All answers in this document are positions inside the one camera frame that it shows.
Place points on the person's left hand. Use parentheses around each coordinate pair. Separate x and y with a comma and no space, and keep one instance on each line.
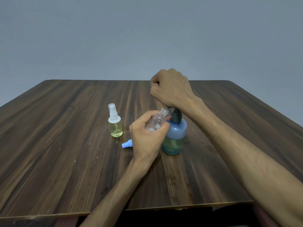
(144,141)

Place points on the person's right hand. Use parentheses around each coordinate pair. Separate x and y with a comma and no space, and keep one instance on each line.
(172,88)

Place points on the blue spray cap with tube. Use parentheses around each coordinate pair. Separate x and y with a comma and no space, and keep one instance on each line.
(126,144)

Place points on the blue-capped small spray bottle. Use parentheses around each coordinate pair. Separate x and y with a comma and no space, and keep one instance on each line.
(157,120)

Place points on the blue green pump bottle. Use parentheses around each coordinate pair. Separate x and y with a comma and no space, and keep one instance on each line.
(175,137)

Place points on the clear small bottle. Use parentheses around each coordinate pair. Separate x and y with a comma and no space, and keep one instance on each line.
(116,128)

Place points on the white spray cap with tube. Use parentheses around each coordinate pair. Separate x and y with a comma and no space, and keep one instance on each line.
(113,111)

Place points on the person's right forearm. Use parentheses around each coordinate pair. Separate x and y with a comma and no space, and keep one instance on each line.
(253,158)

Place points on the person's left forearm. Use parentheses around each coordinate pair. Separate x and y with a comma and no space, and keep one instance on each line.
(111,198)

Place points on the maroon table leg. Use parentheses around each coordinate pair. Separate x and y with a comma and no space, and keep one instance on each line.
(262,216)
(66,221)

